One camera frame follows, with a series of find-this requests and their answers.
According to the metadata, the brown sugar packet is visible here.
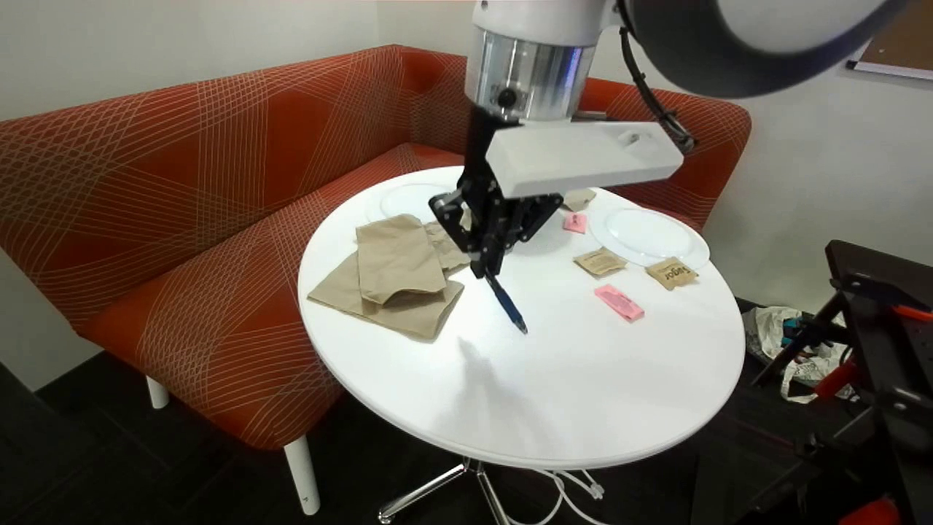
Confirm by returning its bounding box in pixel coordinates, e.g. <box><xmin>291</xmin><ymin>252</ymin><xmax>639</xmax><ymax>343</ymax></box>
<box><xmin>575</xmin><ymin>249</ymin><xmax>626</xmax><ymax>278</ymax></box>
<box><xmin>646</xmin><ymin>257</ymin><xmax>700</xmax><ymax>291</ymax></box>

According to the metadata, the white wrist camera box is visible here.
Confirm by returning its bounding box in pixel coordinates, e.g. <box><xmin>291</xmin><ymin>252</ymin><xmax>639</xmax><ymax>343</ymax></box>
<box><xmin>483</xmin><ymin>122</ymin><xmax>681</xmax><ymax>199</ymax></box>

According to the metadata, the black equipment stand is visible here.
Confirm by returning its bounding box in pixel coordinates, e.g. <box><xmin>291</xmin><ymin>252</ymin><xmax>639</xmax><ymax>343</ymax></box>
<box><xmin>735</xmin><ymin>240</ymin><xmax>933</xmax><ymax>525</ymax></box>

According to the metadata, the blue pen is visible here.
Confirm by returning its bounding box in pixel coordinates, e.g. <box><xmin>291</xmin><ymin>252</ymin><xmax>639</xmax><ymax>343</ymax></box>
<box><xmin>487</xmin><ymin>278</ymin><xmax>527</xmax><ymax>335</ymax></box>

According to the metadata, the folded brown paper napkin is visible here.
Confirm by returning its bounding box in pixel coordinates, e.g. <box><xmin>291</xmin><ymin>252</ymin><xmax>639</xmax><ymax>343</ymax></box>
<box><xmin>356</xmin><ymin>217</ymin><xmax>447</xmax><ymax>303</ymax></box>

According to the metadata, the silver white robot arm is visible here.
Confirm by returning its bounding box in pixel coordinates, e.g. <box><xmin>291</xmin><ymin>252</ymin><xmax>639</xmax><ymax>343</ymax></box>
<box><xmin>429</xmin><ymin>0</ymin><xmax>617</xmax><ymax>281</ymax></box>

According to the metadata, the large brown paper napkin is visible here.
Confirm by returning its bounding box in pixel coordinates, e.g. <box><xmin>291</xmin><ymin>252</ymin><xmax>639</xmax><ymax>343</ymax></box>
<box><xmin>310</xmin><ymin>253</ymin><xmax>464</xmax><ymax>342</ymax></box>

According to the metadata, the pink sweetener packet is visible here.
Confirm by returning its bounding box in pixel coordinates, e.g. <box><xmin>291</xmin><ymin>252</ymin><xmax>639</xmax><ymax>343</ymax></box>
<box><xmin>562</xmin><ymin>212</ymin><xmax>588</xmax><ymax>234</ymax></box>
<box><xmin>594</xmin><ymin>284</ymin><xmax>643</xmax><ymax>322</ymax></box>

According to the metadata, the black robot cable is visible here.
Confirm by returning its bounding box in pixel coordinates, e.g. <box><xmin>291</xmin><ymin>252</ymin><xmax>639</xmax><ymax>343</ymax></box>
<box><xmin>616</xmin><ymin>8</ymin><xmax>700</xmax><ymax>157</ymax></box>

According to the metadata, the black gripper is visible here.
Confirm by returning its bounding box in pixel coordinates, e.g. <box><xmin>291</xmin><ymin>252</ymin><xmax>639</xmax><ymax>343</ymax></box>
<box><xmin>429</xmin><ymin>104</ymin><xmax>560</xmax><ymax>278</ymax></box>

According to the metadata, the white plastic bag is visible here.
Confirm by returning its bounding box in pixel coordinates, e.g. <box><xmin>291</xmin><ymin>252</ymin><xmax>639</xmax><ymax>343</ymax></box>
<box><xmin>744</xmin><ymin>306</ymin><xmax>843</xmax><ymax>405</ymax></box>

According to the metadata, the chrome table base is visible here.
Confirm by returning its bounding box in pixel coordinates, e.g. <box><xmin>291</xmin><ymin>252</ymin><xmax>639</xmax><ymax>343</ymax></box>
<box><xmin>375</xmin><ymin>460</ymin><xmax>610</xmax><ymax>525</ymax></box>

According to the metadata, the orange patterned sofa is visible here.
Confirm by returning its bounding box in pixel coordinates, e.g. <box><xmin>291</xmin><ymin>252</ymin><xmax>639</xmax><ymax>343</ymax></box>
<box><xmin>0</xmin><ymin>40</ymin><xmax>754</xmax><ymax>454</ymax></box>

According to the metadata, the round white table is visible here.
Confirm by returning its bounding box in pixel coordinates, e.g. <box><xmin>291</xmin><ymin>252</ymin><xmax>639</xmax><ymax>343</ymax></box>
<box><xmin>299</xmin><ymin>190</ymin><xmax>744</xmax><ymax>470</ymax></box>

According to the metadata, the white round plate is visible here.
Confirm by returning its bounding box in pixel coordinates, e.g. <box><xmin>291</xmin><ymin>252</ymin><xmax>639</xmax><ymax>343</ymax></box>
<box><xmin>594</xmin><ymin>206</ymin><xmax>708</xmax><ymax>265</ymax></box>

